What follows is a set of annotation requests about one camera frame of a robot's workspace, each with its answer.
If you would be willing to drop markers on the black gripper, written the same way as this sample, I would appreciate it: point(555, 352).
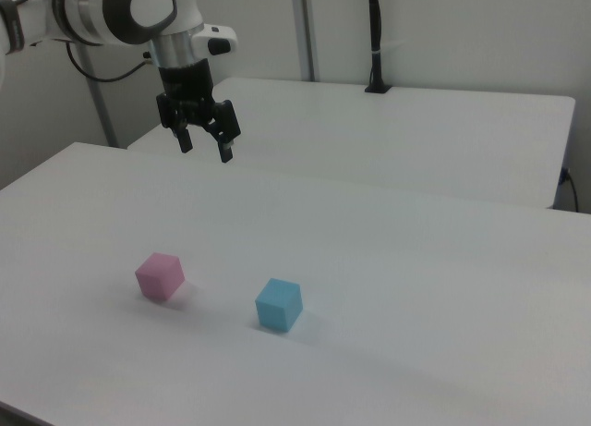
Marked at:
point(184, 81)

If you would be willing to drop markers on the blue foam cube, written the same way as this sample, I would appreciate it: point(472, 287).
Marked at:
point(277, 306)

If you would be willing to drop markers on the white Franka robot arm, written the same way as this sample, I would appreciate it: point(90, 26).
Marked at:
point(115, 10)

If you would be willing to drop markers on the pink foam cube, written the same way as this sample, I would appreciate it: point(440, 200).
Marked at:
point(159, 276)

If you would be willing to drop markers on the grey metal frame post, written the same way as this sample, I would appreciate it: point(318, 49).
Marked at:
point(307, 28)
point(102, 107)

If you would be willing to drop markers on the black camera stand pole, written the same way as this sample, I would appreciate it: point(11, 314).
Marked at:
point(376, 38)

